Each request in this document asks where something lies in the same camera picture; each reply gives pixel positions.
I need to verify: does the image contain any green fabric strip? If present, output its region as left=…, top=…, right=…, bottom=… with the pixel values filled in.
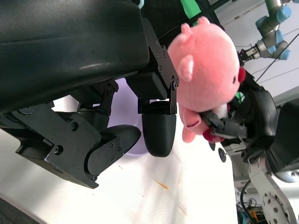
left=181, top=0, right=202, bottom=21

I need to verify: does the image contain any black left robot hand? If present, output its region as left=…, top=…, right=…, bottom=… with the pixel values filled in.
left=0, top=0, right=180, bottom=189

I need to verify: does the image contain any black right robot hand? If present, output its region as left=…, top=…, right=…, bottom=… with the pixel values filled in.
left=200, top=69, right=280, bottom=164

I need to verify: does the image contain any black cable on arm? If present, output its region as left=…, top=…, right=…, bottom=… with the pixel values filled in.
left=240, top=179, right=253, bottom=212

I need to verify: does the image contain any lilac round plate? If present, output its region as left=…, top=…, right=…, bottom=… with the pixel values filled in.
left=111, top=78, right=150, bottom=157

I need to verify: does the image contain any pink plush pig doll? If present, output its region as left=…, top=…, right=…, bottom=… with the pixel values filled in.
left=167, top=16, right=247, bottom=144

